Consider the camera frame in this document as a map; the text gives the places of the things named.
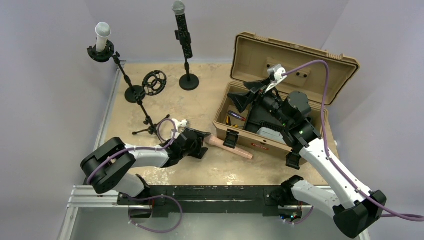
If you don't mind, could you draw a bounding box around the pink rose-gold microphone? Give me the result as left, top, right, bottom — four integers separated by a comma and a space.
204, 134, 253, 160

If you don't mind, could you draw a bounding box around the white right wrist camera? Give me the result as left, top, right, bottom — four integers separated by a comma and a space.
265, 64, 287, 93

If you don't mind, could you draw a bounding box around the black speckled microphone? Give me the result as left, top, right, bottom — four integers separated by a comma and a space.
172, 0, 193, 59

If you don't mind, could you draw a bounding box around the purple handled screwdriver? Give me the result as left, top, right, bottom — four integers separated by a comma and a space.
227, 110, 247, 122

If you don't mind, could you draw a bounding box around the white plastic faucet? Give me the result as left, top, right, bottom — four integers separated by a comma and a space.
172, 118, 190, 133

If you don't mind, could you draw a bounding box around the black round-base stand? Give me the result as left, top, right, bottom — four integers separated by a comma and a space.
87, 40, 146, 106
174, 30, 201, 92

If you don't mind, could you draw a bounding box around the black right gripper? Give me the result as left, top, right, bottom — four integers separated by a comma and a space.
228, 76, 292, 127

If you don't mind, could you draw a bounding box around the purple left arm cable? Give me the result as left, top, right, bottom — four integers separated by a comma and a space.
86, 118, 179, 186

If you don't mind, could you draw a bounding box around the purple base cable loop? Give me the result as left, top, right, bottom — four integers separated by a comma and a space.
127, 193, 184, 234

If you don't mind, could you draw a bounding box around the black round-base stand centre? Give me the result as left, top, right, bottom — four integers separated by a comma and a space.
174, 30, 201, 92

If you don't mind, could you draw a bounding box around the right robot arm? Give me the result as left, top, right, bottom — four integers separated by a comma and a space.
227, 79, 387, 239

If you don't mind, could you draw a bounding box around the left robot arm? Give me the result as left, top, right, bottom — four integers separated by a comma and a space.
80, 127, 211, 205

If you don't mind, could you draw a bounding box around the grey device in case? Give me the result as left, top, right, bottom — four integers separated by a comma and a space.
256, 127, 287, 145

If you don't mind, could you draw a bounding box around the black round-base stand left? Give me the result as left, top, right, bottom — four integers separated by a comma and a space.
87, 40, 146, 106

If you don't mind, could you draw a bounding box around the tan plastic tool case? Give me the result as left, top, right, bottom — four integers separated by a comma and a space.
213, 32, 360, 164

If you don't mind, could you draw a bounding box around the yellow black tool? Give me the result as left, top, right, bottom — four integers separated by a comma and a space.
225, 116, 239, 128

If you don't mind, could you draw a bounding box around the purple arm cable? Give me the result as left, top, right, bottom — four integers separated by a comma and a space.
86, 118, 179, 186
282, 59, 424, 222

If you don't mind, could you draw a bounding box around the black tripod microphone stand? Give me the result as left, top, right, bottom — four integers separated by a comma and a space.
130, 70, 167, 136

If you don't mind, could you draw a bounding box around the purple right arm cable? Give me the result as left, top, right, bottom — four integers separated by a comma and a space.
282, 59, 424, 222

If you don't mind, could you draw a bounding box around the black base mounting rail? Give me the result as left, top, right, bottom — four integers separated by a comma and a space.
117, 185, 303, 221

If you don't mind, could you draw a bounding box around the white silver microphone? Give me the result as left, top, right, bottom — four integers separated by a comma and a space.
95, 22, 111, 52

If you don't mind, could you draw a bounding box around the black tray in case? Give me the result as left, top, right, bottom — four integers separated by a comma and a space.
243, 102, 283, 134

